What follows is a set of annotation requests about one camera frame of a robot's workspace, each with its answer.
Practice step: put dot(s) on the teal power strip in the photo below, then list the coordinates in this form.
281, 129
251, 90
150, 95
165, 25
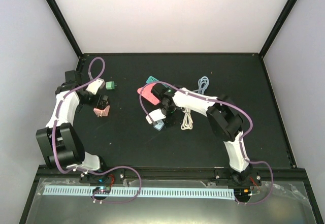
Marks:
151, 79

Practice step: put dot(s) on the circuit board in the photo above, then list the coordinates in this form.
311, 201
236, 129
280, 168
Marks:
246, 192
101, 190

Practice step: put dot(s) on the light blue power strip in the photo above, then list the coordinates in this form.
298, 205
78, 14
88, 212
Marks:
159, 125

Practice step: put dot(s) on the green USB charger plug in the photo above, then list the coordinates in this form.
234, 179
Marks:
110, 85

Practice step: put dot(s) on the pink triangular power strip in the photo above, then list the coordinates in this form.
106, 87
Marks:
147, 94

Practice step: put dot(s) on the pink square socket adapter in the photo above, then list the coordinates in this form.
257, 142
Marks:
102, 112

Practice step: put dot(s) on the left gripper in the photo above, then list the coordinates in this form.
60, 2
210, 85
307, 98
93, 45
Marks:
102, 104

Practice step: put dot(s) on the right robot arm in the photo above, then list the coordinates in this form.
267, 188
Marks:
224, 120

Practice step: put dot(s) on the left circuit board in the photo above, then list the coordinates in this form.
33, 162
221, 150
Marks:
101, 190

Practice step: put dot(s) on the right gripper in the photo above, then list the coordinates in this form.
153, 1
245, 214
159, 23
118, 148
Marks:
171, 121

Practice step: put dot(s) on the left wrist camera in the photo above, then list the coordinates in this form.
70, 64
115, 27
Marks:
95, 86

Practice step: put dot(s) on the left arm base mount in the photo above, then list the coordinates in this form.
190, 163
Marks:
104, 177

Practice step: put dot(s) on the white slotted cable duct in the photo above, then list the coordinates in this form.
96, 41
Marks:
145, 192

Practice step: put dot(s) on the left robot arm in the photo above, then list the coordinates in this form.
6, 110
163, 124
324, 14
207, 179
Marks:
59, 143

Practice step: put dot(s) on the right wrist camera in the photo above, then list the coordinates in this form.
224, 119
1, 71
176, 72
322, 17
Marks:
155, 116

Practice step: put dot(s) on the right circuit board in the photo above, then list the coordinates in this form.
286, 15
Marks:
246, 192

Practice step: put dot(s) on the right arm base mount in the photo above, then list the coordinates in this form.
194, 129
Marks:
232, 178

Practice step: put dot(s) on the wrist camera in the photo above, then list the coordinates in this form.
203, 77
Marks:
95, 86
155, 116

